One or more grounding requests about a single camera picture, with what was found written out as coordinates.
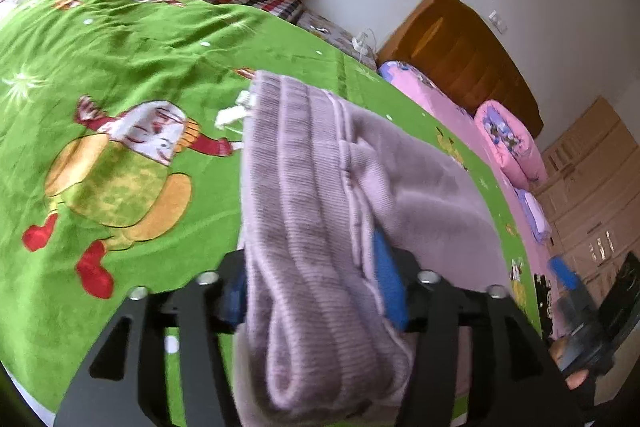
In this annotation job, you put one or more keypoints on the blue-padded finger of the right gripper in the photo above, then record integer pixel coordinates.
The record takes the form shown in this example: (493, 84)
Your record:
(567, 278)

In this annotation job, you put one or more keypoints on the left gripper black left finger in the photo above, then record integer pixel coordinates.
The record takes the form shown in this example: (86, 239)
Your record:
(160, 353)

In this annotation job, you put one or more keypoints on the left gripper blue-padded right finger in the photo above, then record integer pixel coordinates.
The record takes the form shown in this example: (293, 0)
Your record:
(476, 346)

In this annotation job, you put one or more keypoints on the lilac fleece pants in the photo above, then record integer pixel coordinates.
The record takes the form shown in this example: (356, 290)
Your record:
(320, 177)

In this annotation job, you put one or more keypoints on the person's right hand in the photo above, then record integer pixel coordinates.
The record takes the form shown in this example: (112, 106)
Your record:
(574, 380)

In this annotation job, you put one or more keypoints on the dark patterned item on bed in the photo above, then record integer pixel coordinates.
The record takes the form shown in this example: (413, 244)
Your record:
(544, 305)

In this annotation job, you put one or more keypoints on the pink bed sheet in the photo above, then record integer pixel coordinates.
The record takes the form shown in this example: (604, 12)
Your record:
(457, 127)

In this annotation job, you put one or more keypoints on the small purple pillow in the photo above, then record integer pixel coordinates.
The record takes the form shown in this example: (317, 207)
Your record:
(534, 215)

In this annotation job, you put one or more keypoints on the beige wooden wardrobe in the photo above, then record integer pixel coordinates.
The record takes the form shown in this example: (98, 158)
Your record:
(591, 198)

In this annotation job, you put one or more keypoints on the folded pink floral quilt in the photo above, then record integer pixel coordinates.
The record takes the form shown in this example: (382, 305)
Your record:
(511, 145)

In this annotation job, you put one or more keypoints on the right brown padded headboard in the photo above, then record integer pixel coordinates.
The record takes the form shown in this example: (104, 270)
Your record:
(453, 46)

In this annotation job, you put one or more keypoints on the green cartoon blanket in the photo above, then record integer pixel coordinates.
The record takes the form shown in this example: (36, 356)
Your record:
(122, 126)

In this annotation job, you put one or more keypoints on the floral covered nightstand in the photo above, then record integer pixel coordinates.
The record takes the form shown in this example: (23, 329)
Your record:
(333, 34)

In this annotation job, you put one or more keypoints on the white power strip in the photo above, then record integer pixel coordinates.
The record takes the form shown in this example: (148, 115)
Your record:
(364, 43)

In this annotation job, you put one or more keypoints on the white wall socket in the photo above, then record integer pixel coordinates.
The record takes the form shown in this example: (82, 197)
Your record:
(498, 22)

